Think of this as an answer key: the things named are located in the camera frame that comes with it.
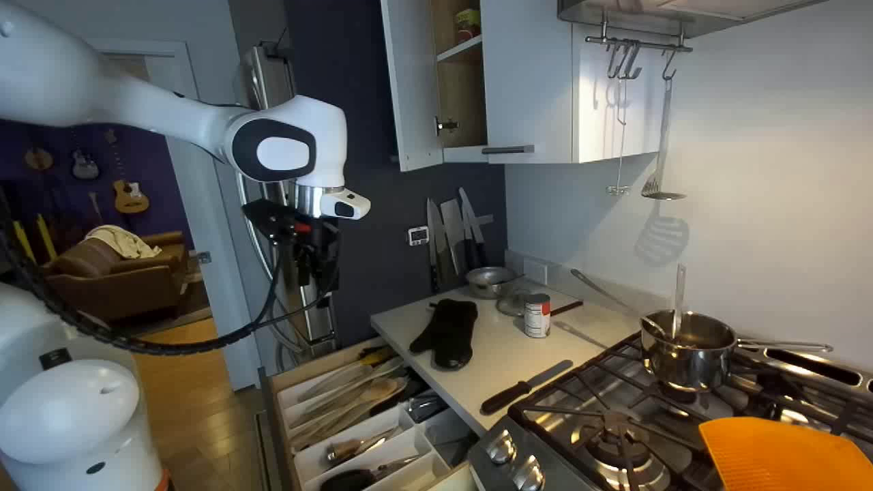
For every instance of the large wooden spoon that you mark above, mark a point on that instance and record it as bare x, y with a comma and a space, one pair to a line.
351, 413

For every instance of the steel saucepan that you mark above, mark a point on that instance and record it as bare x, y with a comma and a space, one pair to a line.
685, 351

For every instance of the white upper wall cabinet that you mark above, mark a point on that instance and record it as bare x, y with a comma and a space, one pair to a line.
534, 84

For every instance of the steel bowl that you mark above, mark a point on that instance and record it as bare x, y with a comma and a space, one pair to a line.
489, 280

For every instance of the steel spoon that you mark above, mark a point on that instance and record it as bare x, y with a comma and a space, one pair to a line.
677, 301

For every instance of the white slotted turner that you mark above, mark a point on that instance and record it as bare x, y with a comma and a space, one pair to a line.
662, 239

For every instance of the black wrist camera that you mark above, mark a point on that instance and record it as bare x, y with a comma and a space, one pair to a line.
272, 219

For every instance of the open wooden kitchen drawer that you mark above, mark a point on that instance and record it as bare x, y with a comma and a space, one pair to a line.
283, 428

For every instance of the brown armchair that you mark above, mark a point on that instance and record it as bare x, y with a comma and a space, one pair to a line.
112, 283

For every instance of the steel stove knob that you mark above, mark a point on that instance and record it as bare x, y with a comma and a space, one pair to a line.
531, 473
500, 448

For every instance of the metal hook rail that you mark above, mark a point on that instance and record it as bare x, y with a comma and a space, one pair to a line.
636, 46

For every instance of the small wooden spoon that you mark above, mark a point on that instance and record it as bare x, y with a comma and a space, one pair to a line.
343, 387

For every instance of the black plastic utensil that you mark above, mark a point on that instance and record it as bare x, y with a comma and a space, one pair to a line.
522, 389

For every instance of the white cutlery organizer tray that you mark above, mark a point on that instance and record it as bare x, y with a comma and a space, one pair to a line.
400, 451

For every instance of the cream blanket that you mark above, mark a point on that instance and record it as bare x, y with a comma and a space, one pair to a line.
125, 241

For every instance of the white wall outlet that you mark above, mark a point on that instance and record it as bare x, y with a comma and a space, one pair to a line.
419, 237

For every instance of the steel range hood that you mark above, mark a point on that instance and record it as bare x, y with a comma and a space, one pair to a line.
672, 13

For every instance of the acoustic guitar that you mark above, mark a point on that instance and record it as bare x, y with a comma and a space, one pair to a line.
130, 196

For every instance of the black oven mitt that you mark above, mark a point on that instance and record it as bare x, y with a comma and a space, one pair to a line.
449, 332

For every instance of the red and white tin can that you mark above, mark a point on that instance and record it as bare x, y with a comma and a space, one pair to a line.
537, 318

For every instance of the stainless steel gas stove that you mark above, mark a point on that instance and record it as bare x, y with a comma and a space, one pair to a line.
618, 428

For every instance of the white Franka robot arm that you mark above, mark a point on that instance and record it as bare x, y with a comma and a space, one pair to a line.
137, 99

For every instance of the steel kitchen knife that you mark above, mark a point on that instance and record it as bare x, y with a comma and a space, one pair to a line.
434, 237
455, 232
471, 222

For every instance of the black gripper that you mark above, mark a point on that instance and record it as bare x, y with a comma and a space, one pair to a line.
317, 241

